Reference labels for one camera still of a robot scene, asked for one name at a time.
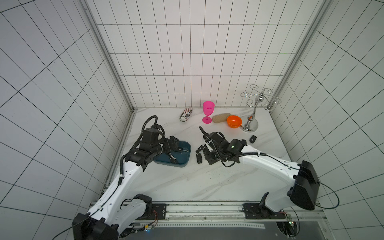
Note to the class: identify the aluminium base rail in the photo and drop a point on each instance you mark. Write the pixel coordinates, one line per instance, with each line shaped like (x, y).
(205, 214)

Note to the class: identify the chrome glass holder stand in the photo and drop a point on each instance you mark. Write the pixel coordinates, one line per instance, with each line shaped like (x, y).
(257, 99)

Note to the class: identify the pink plastic wine glass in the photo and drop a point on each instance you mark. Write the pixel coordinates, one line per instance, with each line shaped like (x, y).
(208, 109)

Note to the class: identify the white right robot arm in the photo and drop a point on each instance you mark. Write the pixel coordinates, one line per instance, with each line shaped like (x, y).
(302, 182)

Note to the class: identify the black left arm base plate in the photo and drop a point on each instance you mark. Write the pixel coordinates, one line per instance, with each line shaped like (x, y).
(157, 211)

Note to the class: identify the cork oval block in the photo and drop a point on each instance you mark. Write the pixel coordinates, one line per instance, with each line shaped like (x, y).
(220, 118)

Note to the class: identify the teal storage box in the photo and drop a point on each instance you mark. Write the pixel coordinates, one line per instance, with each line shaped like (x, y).
(182, 156)

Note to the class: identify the orange plastic bowl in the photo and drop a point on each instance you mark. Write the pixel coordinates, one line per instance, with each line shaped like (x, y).
(234, 121)

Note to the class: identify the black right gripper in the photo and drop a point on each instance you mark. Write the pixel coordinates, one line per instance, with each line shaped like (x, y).
(210, 144)

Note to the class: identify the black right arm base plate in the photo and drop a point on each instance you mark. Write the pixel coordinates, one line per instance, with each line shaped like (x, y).
(260, 211)

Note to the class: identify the black flip key left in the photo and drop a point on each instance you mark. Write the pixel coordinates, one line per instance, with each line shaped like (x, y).
(199, 158)

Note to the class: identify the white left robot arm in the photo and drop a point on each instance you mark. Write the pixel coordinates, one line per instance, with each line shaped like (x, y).
(92, 225)

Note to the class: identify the silver black Mercedes key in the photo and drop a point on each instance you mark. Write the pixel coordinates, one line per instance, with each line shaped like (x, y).
(200, 148)

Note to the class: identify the black key fob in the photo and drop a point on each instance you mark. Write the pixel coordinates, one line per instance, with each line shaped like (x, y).
(252, 139)

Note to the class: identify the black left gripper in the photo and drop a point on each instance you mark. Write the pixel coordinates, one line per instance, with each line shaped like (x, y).
(167, 147)

